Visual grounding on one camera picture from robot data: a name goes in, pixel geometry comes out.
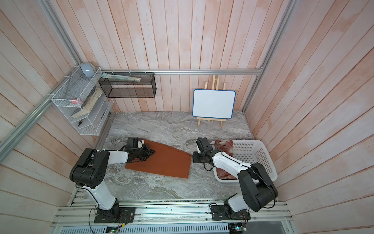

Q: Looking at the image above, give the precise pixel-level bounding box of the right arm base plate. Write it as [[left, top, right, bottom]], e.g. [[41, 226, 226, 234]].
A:
[[209, 203, 250, 221]]

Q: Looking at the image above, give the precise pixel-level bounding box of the white wire shelf rack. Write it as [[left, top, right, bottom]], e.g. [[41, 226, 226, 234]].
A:
[[52, 65, 114, 136]]

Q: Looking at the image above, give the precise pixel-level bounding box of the red plaid skirt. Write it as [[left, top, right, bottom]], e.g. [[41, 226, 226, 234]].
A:
[[214, 140, 236, 180]]

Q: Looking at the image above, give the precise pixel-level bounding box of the white plastic basket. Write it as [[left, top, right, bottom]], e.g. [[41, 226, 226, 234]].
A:
[[210, 140, 278, 181]]

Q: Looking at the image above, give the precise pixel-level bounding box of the grey computer mouse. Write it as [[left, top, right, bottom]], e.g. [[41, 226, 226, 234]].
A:
[[80, 62, 96, 79]]

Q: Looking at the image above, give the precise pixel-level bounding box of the black wire mesh basket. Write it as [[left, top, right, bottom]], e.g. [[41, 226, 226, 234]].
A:
[[99, 72, 157, 98]]

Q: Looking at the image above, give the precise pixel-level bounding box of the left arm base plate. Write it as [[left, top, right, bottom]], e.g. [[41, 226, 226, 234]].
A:
[[94, 207, 136, 224]]

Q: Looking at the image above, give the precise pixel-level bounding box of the light green flat ruler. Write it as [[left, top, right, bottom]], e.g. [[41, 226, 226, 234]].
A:
[[101, 73, 141, 81]]

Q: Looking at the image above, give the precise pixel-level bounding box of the rust brown skirt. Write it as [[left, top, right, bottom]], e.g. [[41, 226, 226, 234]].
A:
[[125, 140, 192, 179]]

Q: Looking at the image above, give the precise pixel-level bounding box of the aluminium rail frame front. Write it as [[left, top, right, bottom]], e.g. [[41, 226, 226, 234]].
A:
[[51, 199, 298, 234]]

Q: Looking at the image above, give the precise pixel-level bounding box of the worn book on shelf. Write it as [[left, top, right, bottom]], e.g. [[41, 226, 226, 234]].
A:
[[72, 86, 103, 119]]

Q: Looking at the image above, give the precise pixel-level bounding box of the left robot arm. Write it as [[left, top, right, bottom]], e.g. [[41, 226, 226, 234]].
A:
[[69, 137, 155, 211]]

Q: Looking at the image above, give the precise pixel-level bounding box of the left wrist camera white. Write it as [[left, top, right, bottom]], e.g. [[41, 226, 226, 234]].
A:
[[137, 139, 144, 149]]

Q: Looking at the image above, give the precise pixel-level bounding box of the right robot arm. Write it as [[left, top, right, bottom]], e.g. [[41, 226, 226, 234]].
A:
[[193, 137, 278, 216]]

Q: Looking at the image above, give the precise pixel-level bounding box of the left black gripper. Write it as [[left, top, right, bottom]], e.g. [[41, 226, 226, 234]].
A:
[[133, 144, 155, 162]]

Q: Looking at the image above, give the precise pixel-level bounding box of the wooden easel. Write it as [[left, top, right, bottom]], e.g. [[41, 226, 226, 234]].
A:
[[196, 75, 226, 129]]

